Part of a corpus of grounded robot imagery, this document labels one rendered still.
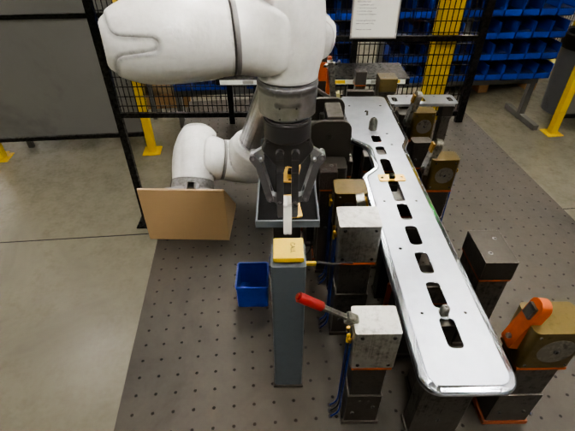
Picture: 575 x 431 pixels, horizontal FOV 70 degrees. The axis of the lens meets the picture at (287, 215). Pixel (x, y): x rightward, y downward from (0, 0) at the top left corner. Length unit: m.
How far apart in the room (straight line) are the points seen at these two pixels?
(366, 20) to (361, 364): 1.67
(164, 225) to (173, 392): 0.62
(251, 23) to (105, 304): 2.03
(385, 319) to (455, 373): 0.16
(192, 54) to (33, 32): 3.00
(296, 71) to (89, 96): 3.05
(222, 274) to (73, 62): 2.42
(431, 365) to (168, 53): 0.71
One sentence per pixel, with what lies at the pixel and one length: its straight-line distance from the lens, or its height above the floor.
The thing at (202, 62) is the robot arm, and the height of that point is 1.55.
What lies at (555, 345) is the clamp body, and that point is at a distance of 0.99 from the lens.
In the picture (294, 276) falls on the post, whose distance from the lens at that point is 0.83.
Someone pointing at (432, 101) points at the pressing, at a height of 1.00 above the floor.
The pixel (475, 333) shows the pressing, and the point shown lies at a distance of 0.97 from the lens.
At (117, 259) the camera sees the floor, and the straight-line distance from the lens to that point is 2.65.
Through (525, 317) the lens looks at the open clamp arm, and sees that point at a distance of 0.95.
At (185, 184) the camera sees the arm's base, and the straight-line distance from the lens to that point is 1.50.
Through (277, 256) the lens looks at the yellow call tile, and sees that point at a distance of 0.80.
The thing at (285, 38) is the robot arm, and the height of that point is 1.57.
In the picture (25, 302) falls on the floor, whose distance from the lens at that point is 2.63.
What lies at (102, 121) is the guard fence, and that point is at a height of 0.29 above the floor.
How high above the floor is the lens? 1.72
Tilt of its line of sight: 38 degrees down
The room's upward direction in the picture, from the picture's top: straight up
